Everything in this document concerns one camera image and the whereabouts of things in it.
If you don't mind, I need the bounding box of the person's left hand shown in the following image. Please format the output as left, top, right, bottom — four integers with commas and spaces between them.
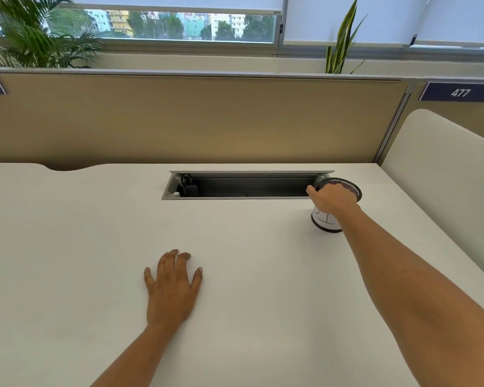
144, 249, 203, 328

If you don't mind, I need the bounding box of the person's right hand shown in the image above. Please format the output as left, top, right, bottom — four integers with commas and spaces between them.
306, 183, 362, 217

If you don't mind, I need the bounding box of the black mesh pen holder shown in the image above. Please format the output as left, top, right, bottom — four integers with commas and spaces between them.
310, 177, 363, 234

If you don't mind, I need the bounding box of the person's left forearm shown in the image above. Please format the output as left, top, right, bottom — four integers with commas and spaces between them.
90, 321, 183, 387

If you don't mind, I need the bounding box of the person's right forearm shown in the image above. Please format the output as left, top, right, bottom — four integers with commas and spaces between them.
340, 206, 484, 387

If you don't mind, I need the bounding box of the black power plug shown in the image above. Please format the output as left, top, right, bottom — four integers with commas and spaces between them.
180, 174, 199, 197

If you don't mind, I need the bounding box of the white rounded side divider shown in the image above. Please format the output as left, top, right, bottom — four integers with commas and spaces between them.
381, 109, 484, 289

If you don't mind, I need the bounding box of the green snake plant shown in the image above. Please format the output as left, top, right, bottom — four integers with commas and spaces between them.
325, 0, 368, 75

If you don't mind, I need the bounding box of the long white roller blind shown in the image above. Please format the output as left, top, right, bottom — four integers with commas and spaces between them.
283, 0, 433, 47
410, 0, 484, 49

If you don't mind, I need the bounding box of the narrow beige desk partition panel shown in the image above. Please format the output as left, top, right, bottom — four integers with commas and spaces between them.
411, 78, 484, 146

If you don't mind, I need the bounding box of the short white roller blind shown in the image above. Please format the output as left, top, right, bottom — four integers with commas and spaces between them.
69, 0, 286, 14

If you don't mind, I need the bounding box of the green palm plant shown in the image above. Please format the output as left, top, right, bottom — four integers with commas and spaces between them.
0, 0, 104, 69

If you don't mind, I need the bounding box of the grey window frame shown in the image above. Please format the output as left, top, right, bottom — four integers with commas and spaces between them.
0, 7, 484, 63

